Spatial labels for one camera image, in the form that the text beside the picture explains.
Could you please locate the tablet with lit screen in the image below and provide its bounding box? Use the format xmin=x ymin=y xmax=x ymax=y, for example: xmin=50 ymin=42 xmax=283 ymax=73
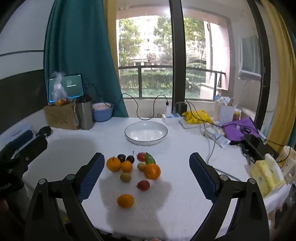
xmin=47 ymin=74 xmax=84 ymax=105

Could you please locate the white cream tube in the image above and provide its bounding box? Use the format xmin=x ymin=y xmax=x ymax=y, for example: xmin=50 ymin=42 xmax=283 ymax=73
xmin=201 ymin=128 xmax=231 ymax=148

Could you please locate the balcony railing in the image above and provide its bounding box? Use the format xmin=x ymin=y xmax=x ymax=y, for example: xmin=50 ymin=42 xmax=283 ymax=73
xmin=119 ymin=65 xmax=226 ymax=98

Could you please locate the large mandarin with green leaf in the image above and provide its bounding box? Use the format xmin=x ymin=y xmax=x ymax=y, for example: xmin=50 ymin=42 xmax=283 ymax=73
xmin=144 ymin=152 xmax=161 ymax=181

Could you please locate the white flat box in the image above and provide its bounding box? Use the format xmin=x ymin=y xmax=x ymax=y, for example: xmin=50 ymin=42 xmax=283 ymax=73
xmin=179 ymin=119 xmax=206 ymax=128

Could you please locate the white perforated basket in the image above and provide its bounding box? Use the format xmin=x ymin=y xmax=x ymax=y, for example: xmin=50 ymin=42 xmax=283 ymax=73
xmin=214 ymin=102 xmax=235 ymax=126

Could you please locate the black camera device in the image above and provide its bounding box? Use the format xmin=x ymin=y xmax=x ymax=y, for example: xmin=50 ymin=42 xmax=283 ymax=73
xmin=242 ymin=134 xmax=279 ymax=163

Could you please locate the white power strip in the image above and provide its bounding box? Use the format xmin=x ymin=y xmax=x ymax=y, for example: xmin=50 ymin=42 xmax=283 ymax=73
xmin=162 ymin=113 xmax=185 ymax=124

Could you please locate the purple cloth bag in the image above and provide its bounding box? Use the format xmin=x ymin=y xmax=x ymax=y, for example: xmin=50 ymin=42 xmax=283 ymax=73
xmin=222 ymin=117 xmax=260 ymax=142

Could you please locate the grey power cable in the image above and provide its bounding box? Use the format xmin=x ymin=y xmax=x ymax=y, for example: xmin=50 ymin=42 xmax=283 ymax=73
xmin=201 ymin=120 xmax=236 ymax=182

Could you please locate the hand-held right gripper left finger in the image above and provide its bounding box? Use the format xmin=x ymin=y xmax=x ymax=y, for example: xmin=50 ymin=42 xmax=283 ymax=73
xmin=24 ymin=152 xmax=105 ymax=241

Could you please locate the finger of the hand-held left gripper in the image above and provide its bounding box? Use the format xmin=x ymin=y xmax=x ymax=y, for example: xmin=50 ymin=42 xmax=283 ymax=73
xmin=8 ymin=129 xmax=35 ymax=154
xmin=10 ymin=137 xmax=48 ymax=166

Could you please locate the black window frame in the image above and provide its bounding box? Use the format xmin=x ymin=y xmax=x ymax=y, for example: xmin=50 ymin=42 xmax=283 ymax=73
xmin=247 ymin=0 xmax=271 ymax=137
xmin=169 ymin=0 xmax=188 ymax=105

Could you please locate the white tablecloth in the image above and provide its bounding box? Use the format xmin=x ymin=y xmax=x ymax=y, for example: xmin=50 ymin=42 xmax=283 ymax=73
xmin=23 ymin=117 xmax=292 ymax=241

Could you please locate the yellow duck-print bag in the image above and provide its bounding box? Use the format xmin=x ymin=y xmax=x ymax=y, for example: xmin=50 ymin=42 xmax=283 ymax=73
xmin=181 ymin=110 xmax=213 ymax=125

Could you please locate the yellow tissue pack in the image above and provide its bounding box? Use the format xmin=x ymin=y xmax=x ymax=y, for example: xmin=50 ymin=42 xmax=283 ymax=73
xmin=250 ymin=154 xmax=286 ymax=198

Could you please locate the yellow curtain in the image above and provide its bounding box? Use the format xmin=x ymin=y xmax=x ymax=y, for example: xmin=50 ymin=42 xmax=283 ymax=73
xmin=104 ymin=0 xmax=119 ymax=93
xmin=261 ymin=0 xmax=296 ymax=149

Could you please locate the black power adapter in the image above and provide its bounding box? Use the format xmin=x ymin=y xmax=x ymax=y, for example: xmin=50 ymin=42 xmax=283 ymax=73
xmin=174 ymin=102 xmax=188 ymax=114

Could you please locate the white plate with dark rim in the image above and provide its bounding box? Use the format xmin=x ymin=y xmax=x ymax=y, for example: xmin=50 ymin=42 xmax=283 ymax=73
xmin=124 ymin=121 xmax=168 ymax=146

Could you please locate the cream mug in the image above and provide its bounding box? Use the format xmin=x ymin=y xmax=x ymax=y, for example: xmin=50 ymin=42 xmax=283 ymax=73
xmin=277 ymin=146 xmax=296 ymax=183

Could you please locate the small orange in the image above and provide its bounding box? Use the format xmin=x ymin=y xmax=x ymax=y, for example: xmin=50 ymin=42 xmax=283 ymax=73
xmin=117 ymin=194 xmax=135 ymax=208
xmin=106 ymin=156 xmax=122 ymax=172
xmin=121 ymin=161 xmax=133 ymax=173

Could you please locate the black round object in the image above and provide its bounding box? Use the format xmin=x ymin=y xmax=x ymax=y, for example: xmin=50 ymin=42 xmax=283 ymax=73
xmin=38 ymin=126 xmax=52 ymax=139

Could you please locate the cardboard box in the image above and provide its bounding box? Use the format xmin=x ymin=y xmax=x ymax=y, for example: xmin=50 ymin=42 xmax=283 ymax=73
xmin=44 ymin=102 xmax=80 ymax=130

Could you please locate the teal curtain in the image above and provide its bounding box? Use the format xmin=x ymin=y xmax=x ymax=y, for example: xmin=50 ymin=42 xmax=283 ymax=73
xmin=44 ymin=0 xmax=129 ymax=117

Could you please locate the clear plastic bag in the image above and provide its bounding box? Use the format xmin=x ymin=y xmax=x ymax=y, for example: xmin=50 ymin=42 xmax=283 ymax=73
xmin=52 ymin=72 xmax=70 ymax=106

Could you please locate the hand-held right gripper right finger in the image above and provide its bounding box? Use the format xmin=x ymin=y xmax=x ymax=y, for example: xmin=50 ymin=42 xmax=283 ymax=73
xmin=189 ymin=152 xmax=270 ymax=241

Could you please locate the stainless steel tumbler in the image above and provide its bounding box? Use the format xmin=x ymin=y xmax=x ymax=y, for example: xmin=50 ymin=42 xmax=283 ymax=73
xmin=74 ymin=95 xmax=94 ymax=130

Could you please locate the blue bowl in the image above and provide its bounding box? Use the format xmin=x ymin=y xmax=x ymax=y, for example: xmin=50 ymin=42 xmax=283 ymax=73
xmin=92 ymin=103 xmax=114 ymax=122

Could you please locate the white appliance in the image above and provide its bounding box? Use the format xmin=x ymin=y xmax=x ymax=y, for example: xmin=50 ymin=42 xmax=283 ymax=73
xmin=238 ymin=70 xmax=262 ymax=81

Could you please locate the black charging cable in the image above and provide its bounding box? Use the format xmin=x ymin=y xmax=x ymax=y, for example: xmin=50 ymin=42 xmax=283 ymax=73
xmin=84 ymin=82 xmax=167 ymax=120

